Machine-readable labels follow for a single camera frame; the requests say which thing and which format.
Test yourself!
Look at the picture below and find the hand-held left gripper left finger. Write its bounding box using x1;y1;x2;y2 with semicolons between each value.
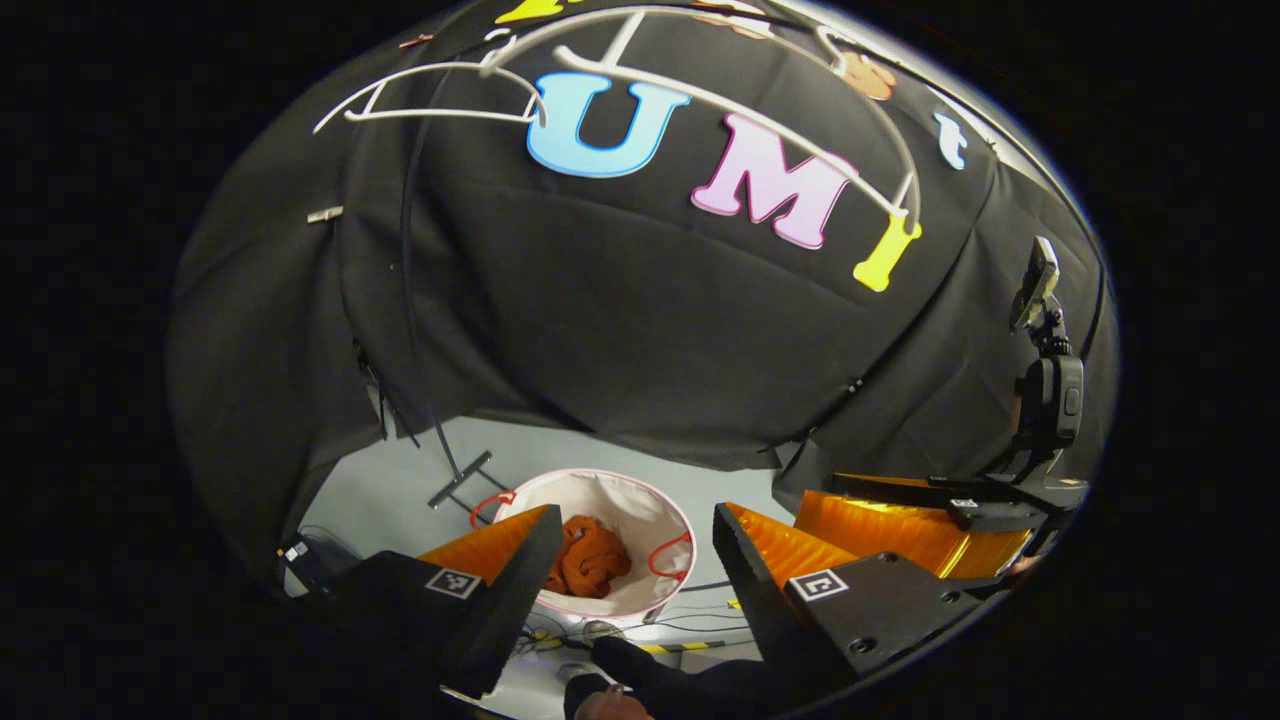
300;505;565;699

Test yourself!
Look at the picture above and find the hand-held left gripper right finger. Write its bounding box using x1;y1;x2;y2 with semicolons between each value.
712;502;987;698

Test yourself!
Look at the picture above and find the orange corduroy shirt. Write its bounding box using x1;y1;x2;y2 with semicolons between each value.
545;515;633;599

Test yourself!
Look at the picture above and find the white fabric laundry hamper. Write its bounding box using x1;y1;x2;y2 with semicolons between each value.
470;468;698;619

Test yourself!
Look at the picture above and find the white plastic clothes hanger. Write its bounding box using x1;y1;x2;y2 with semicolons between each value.
313;60;549;136
480;5;923;219

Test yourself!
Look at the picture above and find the person's dark clothed leg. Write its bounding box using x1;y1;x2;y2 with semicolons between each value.
563;635;801;720

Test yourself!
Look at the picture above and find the small black floor device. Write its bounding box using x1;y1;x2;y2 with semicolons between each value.
278;530;347;597

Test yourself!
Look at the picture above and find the black backdrop cloth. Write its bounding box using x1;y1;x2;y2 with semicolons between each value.
165;0;1121;581

